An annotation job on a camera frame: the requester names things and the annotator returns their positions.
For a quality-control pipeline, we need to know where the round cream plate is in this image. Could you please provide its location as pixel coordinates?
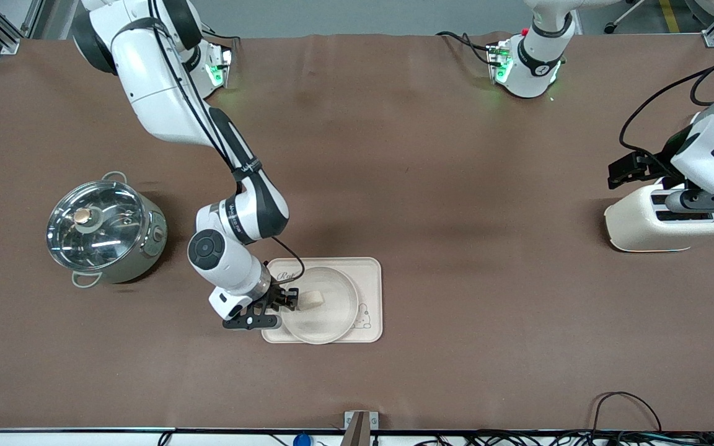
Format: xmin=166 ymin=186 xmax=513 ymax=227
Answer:
xmin=281 ymin=266 xmax=359 ymax=345

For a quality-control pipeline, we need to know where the cream two-slot toaster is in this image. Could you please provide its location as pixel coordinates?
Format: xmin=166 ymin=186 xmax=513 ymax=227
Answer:
xmin=604 ymin=180 xmax=714 ymax=253

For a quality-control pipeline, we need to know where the cream rabbit print tray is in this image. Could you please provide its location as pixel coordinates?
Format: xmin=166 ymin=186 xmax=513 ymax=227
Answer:
xmin=262 ymin=257 xmax=384 ymax=344

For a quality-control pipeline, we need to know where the pale green electric pot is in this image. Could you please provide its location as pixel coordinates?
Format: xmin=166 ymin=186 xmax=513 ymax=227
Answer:
xmin=46 ymin=172 xmax=169 ymax=289

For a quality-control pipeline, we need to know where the office chair wheel base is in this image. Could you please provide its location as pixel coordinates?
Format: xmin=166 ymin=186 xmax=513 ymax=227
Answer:
xmin=605 ymin=0 xmax=646 ymax=35

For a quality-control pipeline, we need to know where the brown table mat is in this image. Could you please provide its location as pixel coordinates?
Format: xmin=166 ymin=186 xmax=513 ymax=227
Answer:
xmin=0 ymin=34 xmax=714 ymax=431

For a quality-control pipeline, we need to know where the glass pot lid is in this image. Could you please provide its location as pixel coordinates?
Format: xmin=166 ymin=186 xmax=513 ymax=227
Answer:
xmin=46 ymin=180 xmax=147 ymax=272

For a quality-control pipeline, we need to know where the grey metal bracket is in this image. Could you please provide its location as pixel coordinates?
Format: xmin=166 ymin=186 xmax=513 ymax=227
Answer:
xmin=344 ymin=411 xmax=379 ymax=446

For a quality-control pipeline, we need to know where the black left base cable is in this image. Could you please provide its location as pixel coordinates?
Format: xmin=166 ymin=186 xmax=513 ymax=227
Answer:
xmin=436 ymin=31 xmax=495 ymax=66

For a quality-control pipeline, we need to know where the black base cable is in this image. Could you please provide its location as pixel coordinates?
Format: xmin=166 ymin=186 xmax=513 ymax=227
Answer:
xmin=436 ymin=31 xmax=495 ymax=66
xmin=199 ymin=24 xmax=240 ymax=47

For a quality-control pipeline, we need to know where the black looped cable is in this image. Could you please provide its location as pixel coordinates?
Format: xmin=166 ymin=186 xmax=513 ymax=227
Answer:
xmin=593 ymin=391 xmax=663 ymax=434

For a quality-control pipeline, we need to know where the black right base cable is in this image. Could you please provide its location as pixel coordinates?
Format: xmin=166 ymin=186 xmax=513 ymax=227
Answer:
xmin=199 ymin=24 xmax=240 ymax=47

